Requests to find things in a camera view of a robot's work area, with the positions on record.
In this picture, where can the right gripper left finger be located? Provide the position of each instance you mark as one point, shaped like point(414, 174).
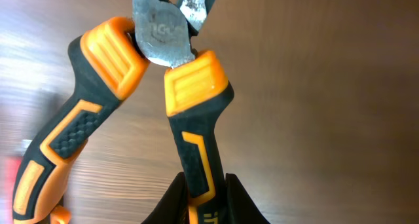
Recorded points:
point(172, 207)

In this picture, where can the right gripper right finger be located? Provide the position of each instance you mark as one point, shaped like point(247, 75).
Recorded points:
point(241, 207)

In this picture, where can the orange black pliers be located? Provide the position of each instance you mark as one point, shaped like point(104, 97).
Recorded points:
point(109, 62)

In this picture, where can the red handled snips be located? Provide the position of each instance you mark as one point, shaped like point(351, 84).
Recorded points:
point(9, 166)

